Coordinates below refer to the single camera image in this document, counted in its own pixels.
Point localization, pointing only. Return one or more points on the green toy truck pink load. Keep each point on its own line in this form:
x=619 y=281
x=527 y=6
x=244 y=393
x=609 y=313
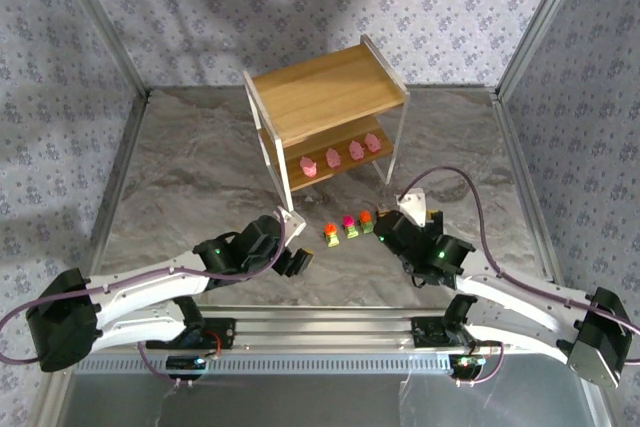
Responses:
x=350 y=227

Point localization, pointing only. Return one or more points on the aluminium frame post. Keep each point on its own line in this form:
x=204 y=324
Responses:
x=541 y=22
x=108 y=22

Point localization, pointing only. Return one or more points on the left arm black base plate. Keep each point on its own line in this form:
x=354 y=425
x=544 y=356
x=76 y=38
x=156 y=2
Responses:
x=222 y=334

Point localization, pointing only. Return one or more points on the aluminium frame side rail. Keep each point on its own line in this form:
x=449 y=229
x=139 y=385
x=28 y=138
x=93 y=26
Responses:
x=530 y=197
x=111 y=207

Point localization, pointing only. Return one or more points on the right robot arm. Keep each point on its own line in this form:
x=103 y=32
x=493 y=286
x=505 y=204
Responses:
x=515 y=307

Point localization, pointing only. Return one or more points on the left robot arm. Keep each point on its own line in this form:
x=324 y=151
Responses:
x=150 y=284

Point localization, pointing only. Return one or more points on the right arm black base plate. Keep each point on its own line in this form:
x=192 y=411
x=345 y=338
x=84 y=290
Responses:
x=425 y=334

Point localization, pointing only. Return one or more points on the wooden two-tier shelf white frame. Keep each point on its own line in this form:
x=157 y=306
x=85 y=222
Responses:
x=320 y=92

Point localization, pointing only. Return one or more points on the pink plastic toy pig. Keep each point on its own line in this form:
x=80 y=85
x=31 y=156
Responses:
x=309 y=167
x=356 y=150
x=372 y=142
x=333 y=158

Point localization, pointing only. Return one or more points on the grey metal panel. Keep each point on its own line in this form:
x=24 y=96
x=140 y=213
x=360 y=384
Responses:
x=320 y=402

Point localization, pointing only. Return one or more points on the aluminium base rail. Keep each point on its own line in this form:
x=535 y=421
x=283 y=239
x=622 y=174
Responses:
x=320 y=327

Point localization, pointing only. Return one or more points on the green toy truck orange load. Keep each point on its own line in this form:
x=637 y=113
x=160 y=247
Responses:
x=332 y=236
x=366 y=223

